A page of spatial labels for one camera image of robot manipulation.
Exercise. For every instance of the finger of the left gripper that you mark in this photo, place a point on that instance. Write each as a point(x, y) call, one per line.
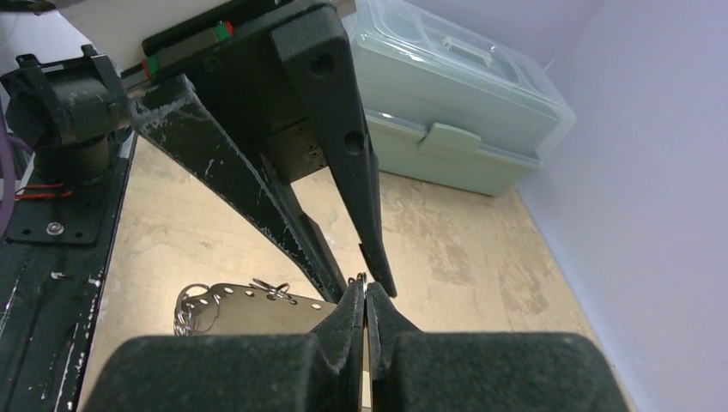
point(316, 57)
point(172, 118)

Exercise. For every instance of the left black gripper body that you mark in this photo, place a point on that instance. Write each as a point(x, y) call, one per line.
point(229, 56)

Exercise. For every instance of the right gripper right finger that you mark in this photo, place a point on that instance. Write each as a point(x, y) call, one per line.
point(414, 370)

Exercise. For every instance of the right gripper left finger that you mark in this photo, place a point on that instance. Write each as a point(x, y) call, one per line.
point(317, 371)

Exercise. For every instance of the clear plastic storage box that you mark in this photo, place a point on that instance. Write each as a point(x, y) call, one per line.
point(448, 106)

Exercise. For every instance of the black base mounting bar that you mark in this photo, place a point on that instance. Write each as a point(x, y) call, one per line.
point(54, 265)

